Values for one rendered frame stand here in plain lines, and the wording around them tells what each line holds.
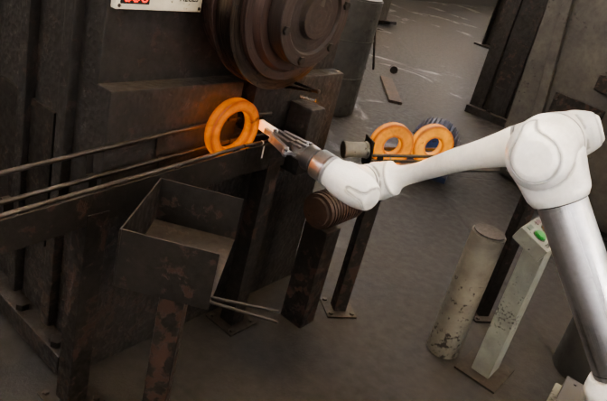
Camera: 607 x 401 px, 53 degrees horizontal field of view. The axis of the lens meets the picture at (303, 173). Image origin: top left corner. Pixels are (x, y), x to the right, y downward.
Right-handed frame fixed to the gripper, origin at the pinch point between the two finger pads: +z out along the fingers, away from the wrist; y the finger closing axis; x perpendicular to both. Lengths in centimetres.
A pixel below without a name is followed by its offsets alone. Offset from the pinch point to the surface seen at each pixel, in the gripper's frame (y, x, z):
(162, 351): -53, -38, -30
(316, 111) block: 19.1, 5.0, -2.1
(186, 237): -46, -12, -21
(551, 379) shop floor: 84, -66, -98
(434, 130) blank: 55, 6, -27
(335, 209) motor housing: 21.9, -22.4, -19.8
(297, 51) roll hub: -7.5, 28.6, -7.6
